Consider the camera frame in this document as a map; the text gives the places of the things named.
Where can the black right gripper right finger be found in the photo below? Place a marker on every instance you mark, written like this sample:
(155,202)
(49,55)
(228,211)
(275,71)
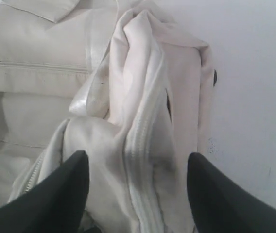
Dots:
(219,205)

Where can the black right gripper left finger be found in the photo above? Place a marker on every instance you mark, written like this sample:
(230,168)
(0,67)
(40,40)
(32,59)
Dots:
(56,205)

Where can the beige fabric duffel bag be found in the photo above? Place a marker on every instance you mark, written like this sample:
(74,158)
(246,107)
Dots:
(117,79)

